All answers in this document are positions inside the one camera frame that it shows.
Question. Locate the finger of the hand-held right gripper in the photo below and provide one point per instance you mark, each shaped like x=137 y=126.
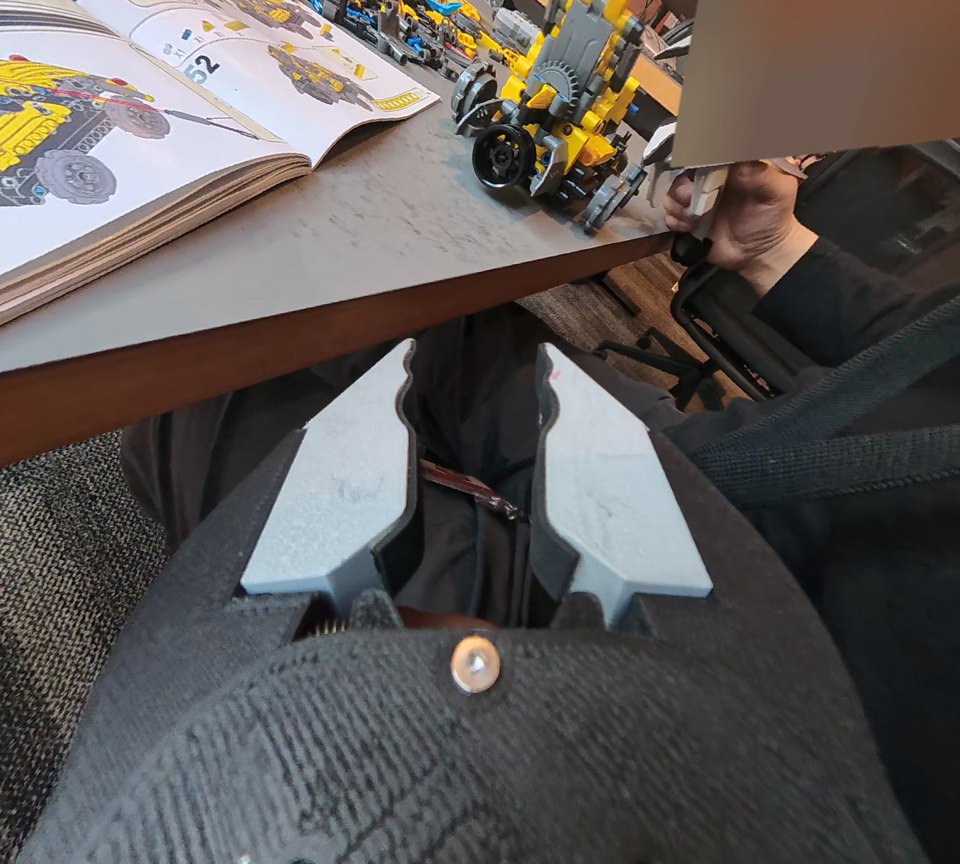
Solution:
x=660 y=144

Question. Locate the grey battery box brick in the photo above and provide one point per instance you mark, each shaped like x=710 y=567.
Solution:
x=514 y=24

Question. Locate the person's right forearm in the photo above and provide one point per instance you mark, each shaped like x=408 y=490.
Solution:
x=840 y=309

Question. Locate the white instruction booklet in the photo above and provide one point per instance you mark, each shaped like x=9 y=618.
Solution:
x=187 y=151

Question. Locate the black office chair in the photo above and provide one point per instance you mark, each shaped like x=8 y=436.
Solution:
x=712 y=346

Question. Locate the yellow brick assembly with gear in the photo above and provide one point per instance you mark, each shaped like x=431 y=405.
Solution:
x=506 y=155

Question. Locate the person's right hand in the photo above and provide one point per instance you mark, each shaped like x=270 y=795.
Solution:
x=757 y=219

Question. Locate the yellow black brick vehicle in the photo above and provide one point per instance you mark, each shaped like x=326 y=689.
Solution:
x=615 y=193

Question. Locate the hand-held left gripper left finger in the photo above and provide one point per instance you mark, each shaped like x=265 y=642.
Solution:
x=337 y=489

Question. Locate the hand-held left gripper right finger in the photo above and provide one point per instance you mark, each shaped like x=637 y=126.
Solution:
x=622 y=504

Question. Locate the person's legs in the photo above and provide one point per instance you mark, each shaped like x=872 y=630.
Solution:
x=487 y=391

